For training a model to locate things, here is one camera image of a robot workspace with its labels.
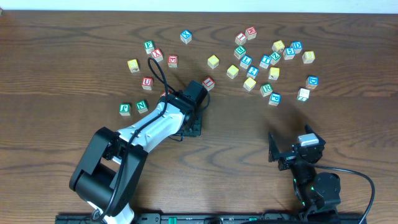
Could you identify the blue X block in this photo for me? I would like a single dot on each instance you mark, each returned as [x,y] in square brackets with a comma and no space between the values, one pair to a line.
[186,36]

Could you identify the red E block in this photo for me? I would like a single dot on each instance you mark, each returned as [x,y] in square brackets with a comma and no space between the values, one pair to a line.
[173,61]

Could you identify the red I block far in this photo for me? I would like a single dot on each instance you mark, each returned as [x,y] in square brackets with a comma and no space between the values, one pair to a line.
[241,39]

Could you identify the green R block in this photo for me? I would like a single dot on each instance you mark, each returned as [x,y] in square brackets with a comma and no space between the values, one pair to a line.
[266,89]

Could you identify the yellow 8 block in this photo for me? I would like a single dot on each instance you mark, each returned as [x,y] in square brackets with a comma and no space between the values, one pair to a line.
[308,57]

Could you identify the yellow hammer block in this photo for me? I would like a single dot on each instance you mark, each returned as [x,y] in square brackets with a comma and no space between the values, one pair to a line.
[274,73]

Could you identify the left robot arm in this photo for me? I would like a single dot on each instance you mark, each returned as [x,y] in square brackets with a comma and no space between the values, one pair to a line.
[108,172]

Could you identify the blue 2 block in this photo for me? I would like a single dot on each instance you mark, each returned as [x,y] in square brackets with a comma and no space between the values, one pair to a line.
[252,72]

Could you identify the yellow acorn block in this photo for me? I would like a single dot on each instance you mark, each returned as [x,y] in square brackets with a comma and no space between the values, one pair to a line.
[133,65]

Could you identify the green Z block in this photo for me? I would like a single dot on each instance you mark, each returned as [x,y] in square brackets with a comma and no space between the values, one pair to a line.
[275,57]

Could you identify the yellow S block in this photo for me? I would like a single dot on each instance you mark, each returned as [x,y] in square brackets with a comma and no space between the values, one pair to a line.
[249,84]

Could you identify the blue L block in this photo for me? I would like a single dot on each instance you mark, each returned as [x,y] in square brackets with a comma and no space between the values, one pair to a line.
[246,61]

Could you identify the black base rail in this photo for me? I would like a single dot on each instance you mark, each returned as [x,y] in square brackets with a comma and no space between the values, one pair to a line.
[270,216]

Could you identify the blue D block far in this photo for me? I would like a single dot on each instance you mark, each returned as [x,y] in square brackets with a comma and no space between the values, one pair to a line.
[297,46]

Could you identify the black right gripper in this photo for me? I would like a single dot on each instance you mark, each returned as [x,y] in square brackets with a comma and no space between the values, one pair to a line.
[289,156]

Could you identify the blue T block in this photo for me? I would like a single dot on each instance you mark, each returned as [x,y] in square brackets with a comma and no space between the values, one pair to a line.
[265,61]

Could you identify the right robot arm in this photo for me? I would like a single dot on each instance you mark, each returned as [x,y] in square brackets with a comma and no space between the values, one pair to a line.
[318,192]

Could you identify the red Y block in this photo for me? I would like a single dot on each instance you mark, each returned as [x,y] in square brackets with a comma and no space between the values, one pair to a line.
[157,55]

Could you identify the red i block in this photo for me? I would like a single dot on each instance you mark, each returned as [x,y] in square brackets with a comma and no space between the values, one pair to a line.
[241,39]
[208,83]

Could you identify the yellow pineapple block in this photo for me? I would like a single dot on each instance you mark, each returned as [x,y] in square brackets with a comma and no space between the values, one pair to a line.
[232,71]

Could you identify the blue 5 block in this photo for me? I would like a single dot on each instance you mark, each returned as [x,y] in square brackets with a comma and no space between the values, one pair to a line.
[288,53]

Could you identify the yellow O block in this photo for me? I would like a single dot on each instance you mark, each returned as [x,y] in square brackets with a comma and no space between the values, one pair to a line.
[213,61]

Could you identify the green F block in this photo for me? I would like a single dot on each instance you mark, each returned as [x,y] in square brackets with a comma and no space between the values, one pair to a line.
[149,46]

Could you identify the blue d block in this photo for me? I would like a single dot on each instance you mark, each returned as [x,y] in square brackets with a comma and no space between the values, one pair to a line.
[312,82]
[297,46]

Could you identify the green 7 block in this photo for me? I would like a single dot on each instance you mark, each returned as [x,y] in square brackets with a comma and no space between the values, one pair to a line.
[303,94]

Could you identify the red M block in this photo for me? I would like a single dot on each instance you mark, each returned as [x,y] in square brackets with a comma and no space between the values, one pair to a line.
[250,33]

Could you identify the green J block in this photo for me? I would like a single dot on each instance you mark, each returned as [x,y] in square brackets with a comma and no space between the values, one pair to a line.
[125,109]

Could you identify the red U block left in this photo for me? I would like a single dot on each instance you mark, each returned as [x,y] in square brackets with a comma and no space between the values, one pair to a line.
[147,83]

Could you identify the green B block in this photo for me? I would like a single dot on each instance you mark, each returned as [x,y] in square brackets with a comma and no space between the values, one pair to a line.
[239,52]

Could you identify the red A block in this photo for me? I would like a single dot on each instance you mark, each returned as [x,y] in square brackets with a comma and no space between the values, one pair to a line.
[164,93]

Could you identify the green N block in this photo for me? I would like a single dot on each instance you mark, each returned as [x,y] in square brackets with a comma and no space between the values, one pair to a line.
[142,106]

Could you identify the yellow far block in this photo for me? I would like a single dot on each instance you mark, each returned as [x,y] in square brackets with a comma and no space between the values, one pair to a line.
[278,46]

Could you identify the blue D block right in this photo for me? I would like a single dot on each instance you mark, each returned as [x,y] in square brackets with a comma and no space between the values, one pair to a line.
[312,82]

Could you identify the blue P block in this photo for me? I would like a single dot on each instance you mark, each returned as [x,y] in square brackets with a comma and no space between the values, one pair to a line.
[274,99]

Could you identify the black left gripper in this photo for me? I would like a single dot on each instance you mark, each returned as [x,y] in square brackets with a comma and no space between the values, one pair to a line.
[193,128]

